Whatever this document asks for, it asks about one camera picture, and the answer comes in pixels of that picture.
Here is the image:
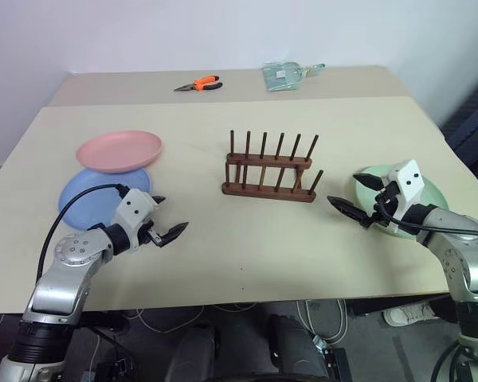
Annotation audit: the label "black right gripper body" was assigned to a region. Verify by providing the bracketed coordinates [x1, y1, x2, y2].
[366, 181, 400, 228]

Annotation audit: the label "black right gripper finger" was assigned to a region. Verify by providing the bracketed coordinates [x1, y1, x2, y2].
[327, 195, 371, 230]
[353, 173, 384, 192]

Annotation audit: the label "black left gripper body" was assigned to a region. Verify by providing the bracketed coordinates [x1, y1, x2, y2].
[137, 221, 163, 246]

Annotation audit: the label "wooden dish rack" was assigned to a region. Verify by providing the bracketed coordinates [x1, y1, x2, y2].
[221, 129, 325, 205]

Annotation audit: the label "green plastic plate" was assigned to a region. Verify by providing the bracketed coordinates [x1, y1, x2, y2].
[352, 165, 450, 240]

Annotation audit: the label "blue plastic plate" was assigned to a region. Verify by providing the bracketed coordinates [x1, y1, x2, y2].
[58, 166, 155, 231]

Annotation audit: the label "pink plastic plate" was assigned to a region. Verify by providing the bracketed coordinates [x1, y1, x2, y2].
[75, 130, 163, 174]

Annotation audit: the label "black ribbed equipment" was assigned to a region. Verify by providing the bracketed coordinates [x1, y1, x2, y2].
[441, 74, 478, 177]

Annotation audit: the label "white sneaker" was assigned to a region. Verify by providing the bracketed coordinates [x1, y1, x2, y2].
[383, 301, 437, 328]

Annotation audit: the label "dark rounded shape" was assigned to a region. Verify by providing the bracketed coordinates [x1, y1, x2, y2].
[165, 322, 223, 382]
[265, 313, 328, 380]

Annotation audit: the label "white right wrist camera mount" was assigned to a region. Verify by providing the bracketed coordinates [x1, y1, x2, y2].
[381, 159, 428, 236]

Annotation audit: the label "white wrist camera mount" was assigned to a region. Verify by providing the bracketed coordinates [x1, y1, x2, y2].
[381, 159, 428, 236]
[111, 189, 159, 254]

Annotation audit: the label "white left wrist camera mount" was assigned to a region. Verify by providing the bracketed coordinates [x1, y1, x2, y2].
[111, 189, 159, 254]

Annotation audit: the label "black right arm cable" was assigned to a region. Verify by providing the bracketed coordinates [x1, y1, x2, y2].
[376, 193, 478, 240]

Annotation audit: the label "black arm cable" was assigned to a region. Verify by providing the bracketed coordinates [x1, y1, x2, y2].
[37, 183, 129, 279]
[376, 193, 478, 240]

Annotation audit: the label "white floor cable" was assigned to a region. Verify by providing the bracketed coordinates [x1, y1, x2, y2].
[123, 305, 205, 336]
[296, 299, 348, 344]

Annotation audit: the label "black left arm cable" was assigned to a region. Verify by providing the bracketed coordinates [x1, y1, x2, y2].
[37, 183, 129, 279]

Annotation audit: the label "orange handled pliers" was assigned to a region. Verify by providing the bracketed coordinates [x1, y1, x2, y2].
[173, 75, 224, 93]

